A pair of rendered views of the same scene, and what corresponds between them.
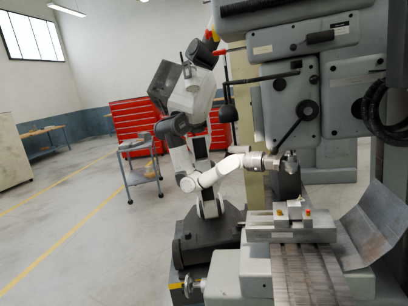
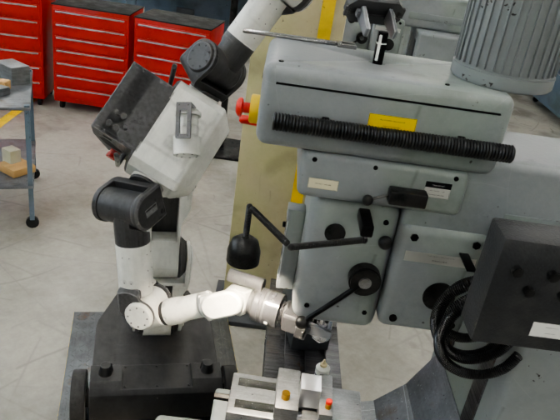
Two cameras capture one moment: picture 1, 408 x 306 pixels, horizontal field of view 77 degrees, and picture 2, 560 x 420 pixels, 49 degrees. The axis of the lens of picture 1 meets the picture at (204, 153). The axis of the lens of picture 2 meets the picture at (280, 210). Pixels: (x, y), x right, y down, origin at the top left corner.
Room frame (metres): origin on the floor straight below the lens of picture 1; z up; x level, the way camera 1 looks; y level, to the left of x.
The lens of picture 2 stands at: (-0.20, 0.14, 2.16)
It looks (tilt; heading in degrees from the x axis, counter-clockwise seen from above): 27 degrees down; 345
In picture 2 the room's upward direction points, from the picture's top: 9 degrees clockwise
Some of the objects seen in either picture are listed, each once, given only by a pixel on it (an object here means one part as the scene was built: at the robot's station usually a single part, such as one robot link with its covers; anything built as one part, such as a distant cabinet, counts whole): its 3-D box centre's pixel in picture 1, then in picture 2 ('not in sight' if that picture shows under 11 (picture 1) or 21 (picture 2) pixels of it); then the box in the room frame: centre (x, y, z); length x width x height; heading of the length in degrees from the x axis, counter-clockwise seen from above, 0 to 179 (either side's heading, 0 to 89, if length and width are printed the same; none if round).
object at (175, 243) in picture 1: (178, 254); (78, 397); (1.51, 0.29, 0.50); 0.20 x 0.05 x 0.20; 0
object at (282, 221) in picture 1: (280, 214); (287, 393); (0.97, -0.28, 1.01); 0.15 x 0.06 x 0.04; 165
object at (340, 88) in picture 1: (343, 96); (422, 255); (0.92, -0.53, 1.47); 0.24 x 0.19 x 0.26; 167
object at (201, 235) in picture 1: (212, 217); (155, 332); (1.75, 0.02, 0.59); 0.64 x 0.52 x 0.33; 0
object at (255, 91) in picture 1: (257, 113); (290, 246); (0.99, -0.23, 1.45); 0.04 x 0.04 x 0.21; 77
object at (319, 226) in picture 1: (287, 221); (295, 405); (0.96, -0.31, 0.97); 0.35 x 0.15 x 0.11; 75
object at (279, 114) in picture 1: (288, 103); (341, 243); (0.96, -0.34, 1.47); 0.21 x 0.19 x 0.32; 167
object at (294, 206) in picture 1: (294, 209); (309, 391); (0.95, -0.34, 1.03); 0.06 x 0.05 x 0.06; 165
